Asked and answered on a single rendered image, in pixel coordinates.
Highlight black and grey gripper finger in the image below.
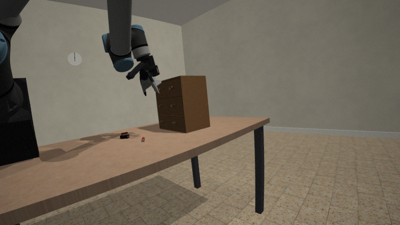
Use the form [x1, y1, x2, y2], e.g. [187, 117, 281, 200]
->
[145, 70, 162, 94]
[139, 76, 151, 96]

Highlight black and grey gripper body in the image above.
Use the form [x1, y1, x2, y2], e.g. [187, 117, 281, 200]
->
[136, 55, 160, 81]

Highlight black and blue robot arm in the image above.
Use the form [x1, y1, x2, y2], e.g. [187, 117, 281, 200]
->
[0, 0, 151, 120]

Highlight brown wooden chest of drawers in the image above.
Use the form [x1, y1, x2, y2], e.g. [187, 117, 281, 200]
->
[155, 75, 210, 133]

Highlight dark brown wooden drawer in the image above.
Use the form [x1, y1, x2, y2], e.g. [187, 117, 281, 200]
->
[156, 82, 168, 98]
[167, 78, 182, 97]
[159, 114, 171, 130]
[170, 114, 186, 132]
[168, 97, 184, 114]
[157, 98, 169, 113]

